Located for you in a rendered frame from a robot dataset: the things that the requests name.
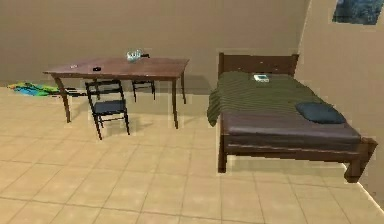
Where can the green striped blanket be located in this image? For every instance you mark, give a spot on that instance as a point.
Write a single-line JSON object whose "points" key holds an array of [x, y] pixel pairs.
{"points": [[253, 95]]}

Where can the green and blue cloth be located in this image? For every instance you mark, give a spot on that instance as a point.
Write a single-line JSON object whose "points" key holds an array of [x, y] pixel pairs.
{"points": [[33, 89]]}

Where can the small black object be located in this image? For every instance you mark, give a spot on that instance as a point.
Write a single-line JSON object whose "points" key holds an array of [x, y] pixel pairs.
{"points": [[145, 55], [96, 69]]}

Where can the brown wooden bed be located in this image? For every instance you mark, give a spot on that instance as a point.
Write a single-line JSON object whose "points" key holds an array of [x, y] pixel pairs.
{"points": [[286, 133]]}

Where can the dark blue framed picture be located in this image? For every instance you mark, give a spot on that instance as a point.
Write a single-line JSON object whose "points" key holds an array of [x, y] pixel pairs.
{"points": [[357, 11]]}

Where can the black folding chair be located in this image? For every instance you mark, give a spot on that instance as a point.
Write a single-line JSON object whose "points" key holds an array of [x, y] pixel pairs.
{"points": [[108, 106], [143, 85]]}

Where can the clear glass bowl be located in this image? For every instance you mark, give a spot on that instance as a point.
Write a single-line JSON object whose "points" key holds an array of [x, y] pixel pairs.
{"points": [[133, 55]]}

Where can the brown wooden table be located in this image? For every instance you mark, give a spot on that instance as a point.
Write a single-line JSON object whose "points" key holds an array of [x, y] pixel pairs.
{"points": [[133, 68]]}

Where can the dark blue pillow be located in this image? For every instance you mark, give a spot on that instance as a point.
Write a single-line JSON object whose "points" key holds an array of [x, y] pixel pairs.
{"points": [[320, 112]]}

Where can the small pale flat object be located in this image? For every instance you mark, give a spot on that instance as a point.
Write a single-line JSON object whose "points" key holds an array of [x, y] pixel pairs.
{"points": [[73, 66]]}

